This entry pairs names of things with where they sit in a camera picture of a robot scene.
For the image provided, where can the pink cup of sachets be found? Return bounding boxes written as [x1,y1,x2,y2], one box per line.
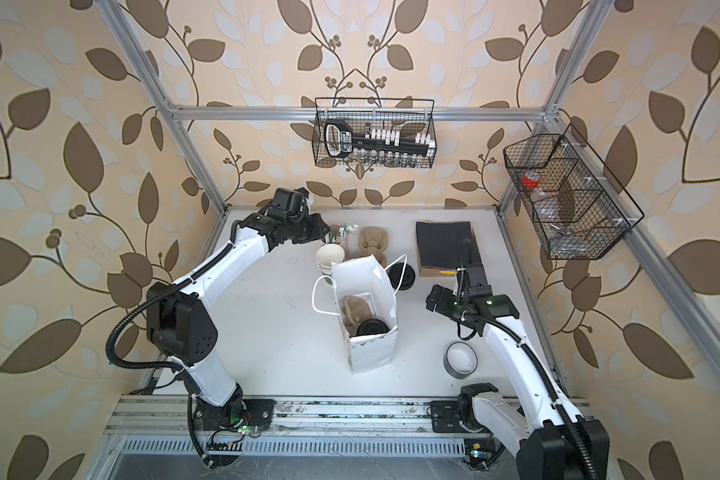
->
[325,223,358,246]

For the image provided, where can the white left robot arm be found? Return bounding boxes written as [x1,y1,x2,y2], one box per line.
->
[105,187,329,428]

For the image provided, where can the plastic bottle red cap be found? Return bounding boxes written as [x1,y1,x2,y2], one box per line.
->
[521,170,562,228]

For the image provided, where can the black wire basket centre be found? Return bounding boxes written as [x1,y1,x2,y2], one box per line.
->
[310,96,438,169]

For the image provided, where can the black wire basket right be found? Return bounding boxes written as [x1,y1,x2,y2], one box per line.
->
[503,125,645,260]

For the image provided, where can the stack of black cup lids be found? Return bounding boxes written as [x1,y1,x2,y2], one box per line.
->
[386,262,416,291]

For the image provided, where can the pulp cup carrier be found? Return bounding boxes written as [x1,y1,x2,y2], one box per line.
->
[341,295,374,337]

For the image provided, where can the black socket set rack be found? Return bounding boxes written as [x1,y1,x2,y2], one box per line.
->
[322,120,437,159]

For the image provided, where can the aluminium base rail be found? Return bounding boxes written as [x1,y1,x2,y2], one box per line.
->
[107,395,601,460]

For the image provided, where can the grey tape roll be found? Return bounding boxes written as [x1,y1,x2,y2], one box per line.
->
[443,342,479,380]

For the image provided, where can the stack of coloured napkins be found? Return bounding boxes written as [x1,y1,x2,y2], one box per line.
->
[415,220,483,276]

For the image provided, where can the cardboard napkin box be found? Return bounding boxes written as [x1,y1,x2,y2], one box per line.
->
[415,220,484,278]

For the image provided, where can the white paper gift bag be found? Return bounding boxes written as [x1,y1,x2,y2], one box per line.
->
[311,256,401,374]

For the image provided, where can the black wire basket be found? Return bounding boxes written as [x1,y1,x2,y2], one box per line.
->
[310,96,438,169]
[503,125,645,260]

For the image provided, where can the black cup lid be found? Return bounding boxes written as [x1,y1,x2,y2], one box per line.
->
[356,318,390,336]

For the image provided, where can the stack of paper cups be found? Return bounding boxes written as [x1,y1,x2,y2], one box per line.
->
[316,244,346,284]

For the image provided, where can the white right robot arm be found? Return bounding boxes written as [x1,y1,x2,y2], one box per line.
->
[426,265,610,479]

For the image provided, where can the stack of pulp cup carriers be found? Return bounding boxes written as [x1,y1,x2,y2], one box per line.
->
[358,227,389,267]

